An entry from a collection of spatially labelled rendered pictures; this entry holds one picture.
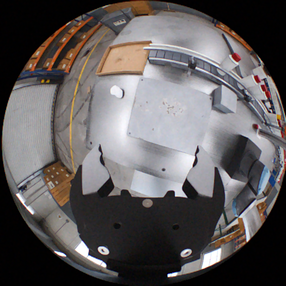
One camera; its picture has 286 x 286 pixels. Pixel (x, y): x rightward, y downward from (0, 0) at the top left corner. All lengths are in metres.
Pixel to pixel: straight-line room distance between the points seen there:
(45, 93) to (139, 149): 3.59
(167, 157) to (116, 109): 0.36
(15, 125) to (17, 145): 0.62
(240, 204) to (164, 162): 0.49
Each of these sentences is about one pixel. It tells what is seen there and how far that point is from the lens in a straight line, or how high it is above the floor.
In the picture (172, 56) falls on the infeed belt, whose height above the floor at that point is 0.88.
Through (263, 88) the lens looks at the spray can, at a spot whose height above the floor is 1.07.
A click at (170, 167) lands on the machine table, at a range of 0.51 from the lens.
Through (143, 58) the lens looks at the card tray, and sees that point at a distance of 0.57.
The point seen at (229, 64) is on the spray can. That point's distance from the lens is 0.45.
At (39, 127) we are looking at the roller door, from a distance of 3.77.
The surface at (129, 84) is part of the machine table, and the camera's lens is 0.52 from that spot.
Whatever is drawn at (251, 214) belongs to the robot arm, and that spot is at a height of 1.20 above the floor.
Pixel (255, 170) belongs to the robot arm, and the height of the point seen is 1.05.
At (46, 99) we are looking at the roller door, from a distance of 3.73.
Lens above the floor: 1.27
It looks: 69 degrees down
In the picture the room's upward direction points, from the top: 136 degrees counter-clockwise
